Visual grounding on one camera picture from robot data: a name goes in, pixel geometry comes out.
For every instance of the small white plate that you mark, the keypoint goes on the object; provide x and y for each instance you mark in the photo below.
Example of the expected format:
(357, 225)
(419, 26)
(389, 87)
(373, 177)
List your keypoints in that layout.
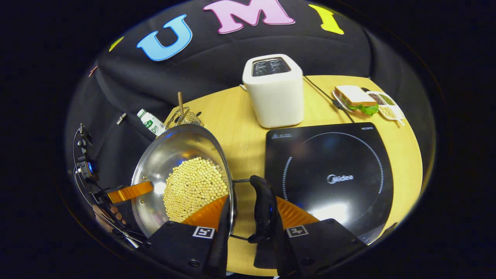
(339, 101)

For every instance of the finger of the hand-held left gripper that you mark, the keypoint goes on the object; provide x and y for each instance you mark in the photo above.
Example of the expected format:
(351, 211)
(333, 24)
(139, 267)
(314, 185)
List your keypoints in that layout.
(131, 192)

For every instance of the white toaster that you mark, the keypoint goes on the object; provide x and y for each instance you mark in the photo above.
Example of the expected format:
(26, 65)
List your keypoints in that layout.
(275, 97)

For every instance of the black backdrop cloth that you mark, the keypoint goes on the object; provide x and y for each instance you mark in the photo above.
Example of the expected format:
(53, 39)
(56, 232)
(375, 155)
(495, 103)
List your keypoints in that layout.
(217, 58)

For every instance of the white divided dish with beans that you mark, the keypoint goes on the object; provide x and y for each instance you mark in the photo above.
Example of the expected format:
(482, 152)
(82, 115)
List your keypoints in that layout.
(387, 108)

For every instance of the white drink bottle green label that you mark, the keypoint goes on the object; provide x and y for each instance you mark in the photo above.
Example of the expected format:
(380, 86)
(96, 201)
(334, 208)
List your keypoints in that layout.
(153, 124)

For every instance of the sandwich with lettuce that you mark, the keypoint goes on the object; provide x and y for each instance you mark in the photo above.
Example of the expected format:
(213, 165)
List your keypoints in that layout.
(354, 97)

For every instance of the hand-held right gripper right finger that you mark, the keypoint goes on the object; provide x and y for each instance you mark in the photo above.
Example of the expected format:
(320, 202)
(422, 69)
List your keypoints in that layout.
(285, 252)

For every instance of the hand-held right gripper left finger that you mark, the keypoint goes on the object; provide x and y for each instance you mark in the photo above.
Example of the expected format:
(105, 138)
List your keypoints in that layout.
(221, 248)

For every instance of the black induction cooktop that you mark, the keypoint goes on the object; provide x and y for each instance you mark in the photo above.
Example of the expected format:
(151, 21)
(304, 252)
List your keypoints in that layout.
(333, 155)

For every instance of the red clip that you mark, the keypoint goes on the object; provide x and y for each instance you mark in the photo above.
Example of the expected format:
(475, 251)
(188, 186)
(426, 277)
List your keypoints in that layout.
(93, 71)

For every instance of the pile of soybeans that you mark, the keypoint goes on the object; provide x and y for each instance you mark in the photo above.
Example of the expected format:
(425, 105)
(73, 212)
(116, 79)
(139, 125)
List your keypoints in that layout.
(193, 186)

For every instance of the silver metal clip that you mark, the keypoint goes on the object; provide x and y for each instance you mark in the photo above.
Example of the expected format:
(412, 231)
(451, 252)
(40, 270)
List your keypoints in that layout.
(121, 118)

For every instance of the wooden stick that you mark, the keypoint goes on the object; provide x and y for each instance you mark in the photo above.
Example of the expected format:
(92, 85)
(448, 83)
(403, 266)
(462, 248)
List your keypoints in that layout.
(180, 102)

